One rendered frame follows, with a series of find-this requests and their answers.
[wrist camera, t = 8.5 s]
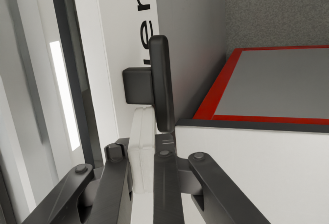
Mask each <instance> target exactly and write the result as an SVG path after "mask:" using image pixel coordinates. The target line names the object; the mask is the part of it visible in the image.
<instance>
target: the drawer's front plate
mask: <svg viewBox="0 0 329 224"><path fill-rule="evenodd" d="M140 2H141V4H143V5H145V4H150V9H148V10H142V11H138V5H139V4H138V2H137V0H75V4H76V10H77V15H78V21H79V27H80V32H81V38H82V44H83V49H84V55H85V60H86V66H87V72H88V77H89V83H90V88H91V94H92V100H93V105H94V112H95V118H96V124H97V130H98V135H99V141H100V147H101V152H102V157H103V163H104V165H105V162H106V159H105V154H104V147H105V146H107V145H108V144H111V143H115V142H116V141H117V140H118V139H119V138H127V137H130V134H131V129H132V123H133V118H134V112H135V109H136V108H139V107H143V108H146V107H150V106H151V105H135V104H127V102H126V98H125V90H124V83H123V76H122V72H123V70H125V69H127V68H129V67H151V65H144V61H143V60H144V59H145V60H150V56H149V49H145V48H144V47H143V45H142V42H141V24H142V22H143V21H146V23H147V32H148V40H149V39H150V37H151V29H150V24H149V21H151V23H152V28H153V35H159V25H158V14H157V4H156V0H140ZM132 190H133V188H132ZM152 222H153V193H148V192H145V193H144V194H135V193H134V192H133V204H132V214H131V223H130V224H152Z"/></svg>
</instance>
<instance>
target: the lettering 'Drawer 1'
mask: <svg viewBox="0 0 329 224"><path fill-rule="evenodd" d="M137 2H138V4H139V5H138V11H142V10H148V9H150V4H145V5H143V4H141V2H140V0H137ZM149 24H150V29H151V36H153V28H152V23H151V21H149ZM144 27H145V33H146V42H147V44H146V43H145V42H144V40H143V28H144ZM141 42H142V45H143V47H144V48H145V49H149V47H148V32H147V23H146V21H143V22H142V24H141ZM143 61H144V65H150V60H145V59H144V60H143ZM151 106H153V108H154V110H155V105H151ZM155 114H156V112H155ZM155 118H156V116H155ZM156 122H157V121H156Z"/></svg>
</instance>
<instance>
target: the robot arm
mask: <svg viewBox="0 0 329 224"><path fill-rule="evenodd" d="M104 154H105V159H106V162H105V165H104V166H102V167H99V168H96V169H93V166H92V165H90V164H78V165H76V166H74V167H73V168H71V169H70V170H69V172H68V173H67V174H66V175H65V176H64V177H63V178H62V179H61V180H60V181H59V182H58V184H57V185H56V186H55V187H54V188H53V189H52V190H51V191H50V192H49V194H48V195H47V196H46V197H45V198H44V199H43V200H42V201H41V202H40V203H39V204H38V206H37V207H36V208H35V209H34V210H33V211H32V212H31V213H30V214H29V215H28V217H27V218H26V219H25V220H24V221H23V222H22V223H21V224H130V223H131V214H132V204H133V192H134V193H135V194H144V193H145V192H148V193H153V224H185V220H184V213H183V205H182V197H181V193H185V194H190V195H191V199H192V201H193V202H194V204H195V206H196V207H197V209H198V211H199V213H200V214H201V216H202V218H203V219H204V221H205V223H206V224H271V223H270V222H269V221H268V220H267V219H266V217H265V216H264V215H263V214H262V213H261V212H260V211H259V210H258V208H257V207H256V206H255V205H254V204H253V203H252V202H251V201H250V199H249V198H248V197H247V196H246V195H245V194H244V193H243V192H242V190H241V189H240V188H239V187H238V186H237V185H236V184H235V183H234V181H233V180H232V179H231V178H230V177H229V176H228V175H227V174H226V172H225V171H224V170H223V169H222V168H221V167H220V166H219V165H218V163H217V162H216V161H215V160H214V159H213V158H212V157H211V156H210V155H209V154H208V153H205V152H195V153H192V154H190V155H189V156H188V159H186V158H181V157H178V156H177V155H176V154H175V148H174V140H173V135H171V134H170V133H166V134H157V127H156V118H155V110H154V108H153V106H150V107H146V108H143V107H139V108H136V109H135V112H134V118H133V123H132V129H131V134H130V137H127V138H119V139H118V140H117V141H116V142H115V143H111V144H108V145H107V146H105V147H104ZM132 188H133V190H132Z"/></svg>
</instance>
